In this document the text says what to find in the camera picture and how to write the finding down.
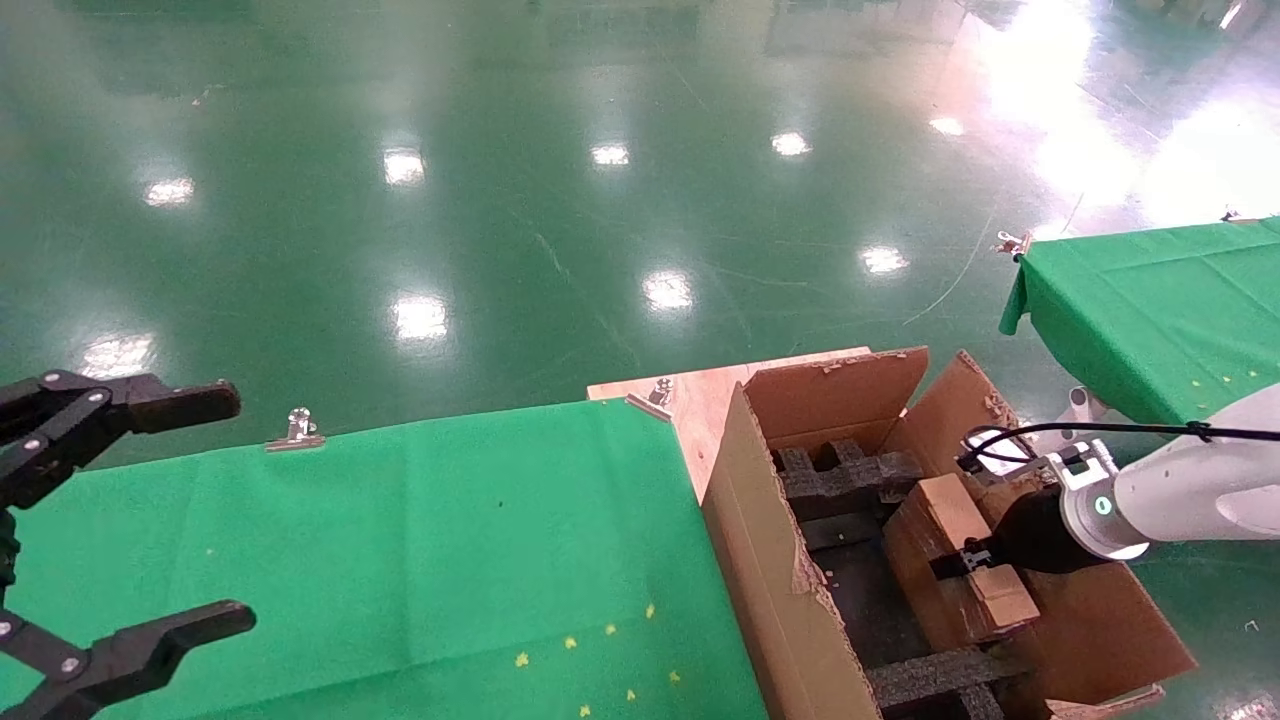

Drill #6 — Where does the large open cardboard carton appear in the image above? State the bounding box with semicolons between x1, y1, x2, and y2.
699;345;1199;720

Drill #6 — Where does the black foam insert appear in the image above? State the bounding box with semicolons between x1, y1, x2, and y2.
771;439;924;522
864;644;1032;720

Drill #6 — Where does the large green tablecloth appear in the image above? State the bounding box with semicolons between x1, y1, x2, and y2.
0;398;771;720

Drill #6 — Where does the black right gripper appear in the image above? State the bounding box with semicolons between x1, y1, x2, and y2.
929;489;1077;582

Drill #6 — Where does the small cardboard box with hole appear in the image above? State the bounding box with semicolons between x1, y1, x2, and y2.
882;472;1042;650

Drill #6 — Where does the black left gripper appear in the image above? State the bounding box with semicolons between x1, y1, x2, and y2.
0;369;258;720

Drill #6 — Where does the silver camera mount bracket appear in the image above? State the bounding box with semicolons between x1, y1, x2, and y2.
1040;440;1120;494

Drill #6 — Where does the green cloth side table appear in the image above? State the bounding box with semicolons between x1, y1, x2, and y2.
998;217;1280;427

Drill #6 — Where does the black camera cable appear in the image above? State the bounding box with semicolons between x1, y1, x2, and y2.
957;420;1280;477

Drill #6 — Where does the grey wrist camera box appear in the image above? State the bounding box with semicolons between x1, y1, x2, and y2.
960;437;1047;489

